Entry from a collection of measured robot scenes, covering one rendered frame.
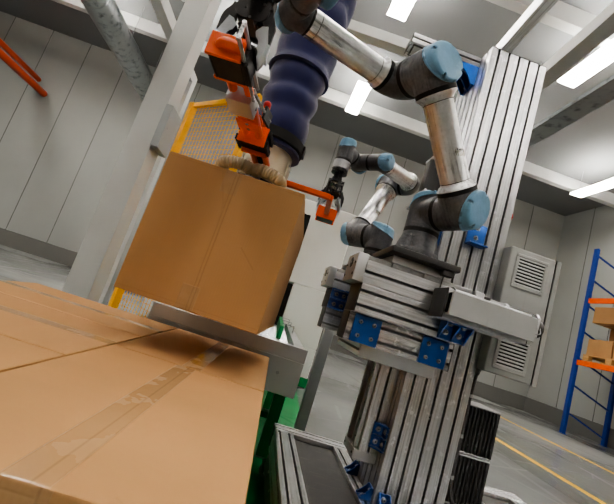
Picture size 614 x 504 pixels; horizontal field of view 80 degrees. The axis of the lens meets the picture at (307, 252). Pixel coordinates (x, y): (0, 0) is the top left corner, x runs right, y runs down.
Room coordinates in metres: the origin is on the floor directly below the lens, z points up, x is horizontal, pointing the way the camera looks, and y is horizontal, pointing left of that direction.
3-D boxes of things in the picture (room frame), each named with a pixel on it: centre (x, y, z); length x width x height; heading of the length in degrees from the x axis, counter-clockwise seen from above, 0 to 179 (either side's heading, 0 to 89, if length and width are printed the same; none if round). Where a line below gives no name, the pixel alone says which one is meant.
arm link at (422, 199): (1.18, -0.35, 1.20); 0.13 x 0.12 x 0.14; 29
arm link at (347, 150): (1.55, -0.03, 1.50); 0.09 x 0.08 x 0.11; 141
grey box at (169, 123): (2.36, 1.15, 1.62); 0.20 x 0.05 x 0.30; 2
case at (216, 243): (1.28, 0.24, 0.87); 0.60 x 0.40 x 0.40; 178
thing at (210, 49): (0.69, 0.27, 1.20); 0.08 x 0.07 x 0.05; 178
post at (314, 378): (2.23, -0.27, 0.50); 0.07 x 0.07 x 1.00; 2
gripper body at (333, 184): (1.54, -0.03, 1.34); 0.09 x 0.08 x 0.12; 178
